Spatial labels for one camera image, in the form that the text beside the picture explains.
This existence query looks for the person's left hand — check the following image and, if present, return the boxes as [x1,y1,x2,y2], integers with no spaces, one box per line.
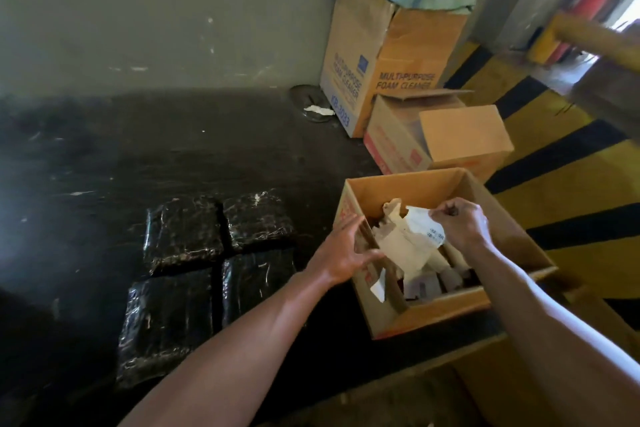
[306,215,386,288]

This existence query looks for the beige torn cardboard scrap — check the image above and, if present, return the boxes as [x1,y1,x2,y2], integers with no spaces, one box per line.
[372,198,441,287]

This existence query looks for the small cardboard box red print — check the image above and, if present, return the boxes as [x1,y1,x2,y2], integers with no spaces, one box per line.
[363,89,515,185]

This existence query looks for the person's right forearm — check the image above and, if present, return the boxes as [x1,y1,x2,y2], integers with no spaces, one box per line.
[464,238,640,427]

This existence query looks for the open brown cardboard box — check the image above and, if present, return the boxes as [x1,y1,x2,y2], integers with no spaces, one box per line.
[332,167,559,341]

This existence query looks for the cardboard divider pieces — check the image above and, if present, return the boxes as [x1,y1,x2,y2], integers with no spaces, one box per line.
[400,241,477,302]

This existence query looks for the tall cardboard box blue print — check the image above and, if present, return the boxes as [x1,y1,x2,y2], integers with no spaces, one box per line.
[320,0,471,138]

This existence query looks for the small white paper scrap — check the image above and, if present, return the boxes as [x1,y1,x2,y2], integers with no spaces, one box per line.
[369,269,389,304]

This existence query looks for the person's left forearm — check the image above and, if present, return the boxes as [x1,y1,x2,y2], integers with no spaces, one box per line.
[119,268,335,427]

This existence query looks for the person's right hand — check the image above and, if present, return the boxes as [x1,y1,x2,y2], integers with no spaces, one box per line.
[428,197,494,255]

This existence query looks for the white paper label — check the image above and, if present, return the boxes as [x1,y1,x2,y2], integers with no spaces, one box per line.
[404,206,447,249]

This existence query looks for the yellow metal railing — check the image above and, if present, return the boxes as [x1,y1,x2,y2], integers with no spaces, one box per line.
[529,13,640,73]

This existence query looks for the black plastic-wrapped package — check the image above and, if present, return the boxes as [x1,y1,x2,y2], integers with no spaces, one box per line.
[223,191,299,253]
[219,249,302,328]
[143,196,225,276]
[115,269,215,391]

